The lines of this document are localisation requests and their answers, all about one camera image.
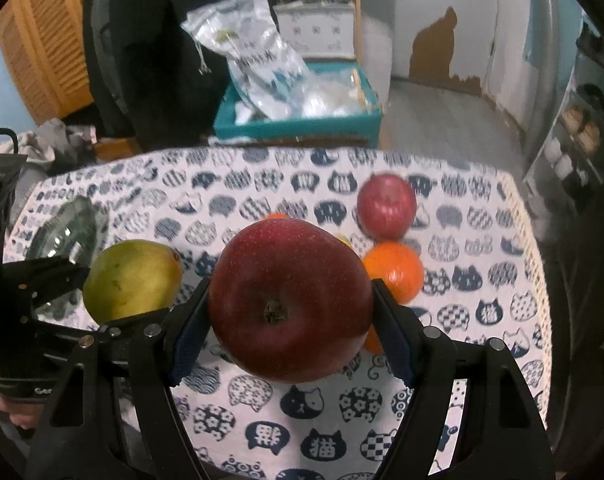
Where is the clear plastic bag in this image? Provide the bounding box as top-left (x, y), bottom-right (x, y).
top-left (299, 77), bottom-right (369, 118)

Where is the metal shoe rack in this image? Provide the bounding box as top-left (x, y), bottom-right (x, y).
top-left (523, 14), bottom-right (604, 219)

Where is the pile of grey clothes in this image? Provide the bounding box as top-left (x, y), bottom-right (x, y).
top-left (0, 119), bottom-right (98, 176)

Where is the small tangerine front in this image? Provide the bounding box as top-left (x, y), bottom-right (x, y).
top-left (364, 326), bottom-right (384, 354)

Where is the yellow-red mango pear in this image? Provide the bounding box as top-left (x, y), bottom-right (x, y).
top-left (334, 233), bottom-right (353, 249)

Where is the teal plastic crate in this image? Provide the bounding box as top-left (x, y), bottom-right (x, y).
top-left (213, 62), bottom-right (382, 148)

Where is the cat pattern tablecloth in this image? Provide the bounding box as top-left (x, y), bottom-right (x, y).
top-left (1, 145), bottom-right (554, 480)

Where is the green patterned glass bowl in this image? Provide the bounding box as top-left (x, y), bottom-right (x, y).
top-left (25, 195), bottom-right (111, 311)

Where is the white door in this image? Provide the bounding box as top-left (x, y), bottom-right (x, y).
top-left (392, 0), bottom-right (497, 96)

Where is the person's left hand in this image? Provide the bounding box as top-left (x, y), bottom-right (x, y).
top-left (0, 394), bottom-right (43, 429)

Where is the small tangerine back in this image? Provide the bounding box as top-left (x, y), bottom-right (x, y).
top-left (264, 212), bottom-right (289, 220)

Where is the red apple back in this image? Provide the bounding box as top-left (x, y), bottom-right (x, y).
top-left (356, 174), bottom-right (417, 242)

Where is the silver vertical pipe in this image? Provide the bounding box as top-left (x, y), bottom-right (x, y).
top-left (523, 0), bottom-right (560, 164)

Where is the black hanging coat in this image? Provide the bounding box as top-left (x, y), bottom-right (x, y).
top-left (83, 0), bottom-right (229, 152)

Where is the wooden drawer box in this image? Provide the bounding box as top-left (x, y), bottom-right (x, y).
top-left (94, 138), bottom-right (142, 162)

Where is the wooden louvered wardrobe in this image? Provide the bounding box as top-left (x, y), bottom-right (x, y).
top-left (0, 0), bottom-right (96, 126)

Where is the red apple front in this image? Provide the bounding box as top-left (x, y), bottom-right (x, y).
top-left (208, 219), bottom-right (374, 384)

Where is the small tangerine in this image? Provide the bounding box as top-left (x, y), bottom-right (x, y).
top-left (264, 212), bottom-right (289, 220)
top-left (364, 326), bottom-right (384, 354)

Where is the large orange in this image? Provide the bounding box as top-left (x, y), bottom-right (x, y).
top-left (362, 242), bottom-right (424, 304)

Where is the red apple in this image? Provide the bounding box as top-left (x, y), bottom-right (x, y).
top-left (208, 219), bottom-right (374, 384)
top-left (356, 174), bottom-right (417, 242)

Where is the white patterned storage box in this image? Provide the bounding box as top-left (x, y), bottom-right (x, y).
top-left (273, 2), bottom-right (356, 60)

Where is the white rice bag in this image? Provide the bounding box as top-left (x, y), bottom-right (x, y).
top-left (182, 0), bottom-right (311, 122)

